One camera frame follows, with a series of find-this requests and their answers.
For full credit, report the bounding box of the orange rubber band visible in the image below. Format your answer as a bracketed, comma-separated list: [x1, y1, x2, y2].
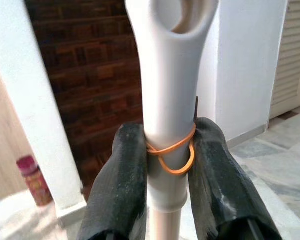
[146, 123, 197, 175]

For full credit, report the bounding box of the white louvered door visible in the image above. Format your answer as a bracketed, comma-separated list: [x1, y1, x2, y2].
[268, 0, 300, 119]

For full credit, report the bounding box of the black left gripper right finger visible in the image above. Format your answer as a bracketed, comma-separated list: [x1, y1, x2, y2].
[187, 117, 283, 240]

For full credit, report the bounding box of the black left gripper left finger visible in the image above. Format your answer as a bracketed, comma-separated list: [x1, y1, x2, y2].
[77, 123, 148, 240]

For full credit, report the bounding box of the grey broom handle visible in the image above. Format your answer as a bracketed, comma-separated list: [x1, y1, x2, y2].
[124, 0, 220, 240]

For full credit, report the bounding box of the red bottle with pink cap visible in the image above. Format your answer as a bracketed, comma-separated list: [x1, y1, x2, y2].
[16, 155, 54, 207]

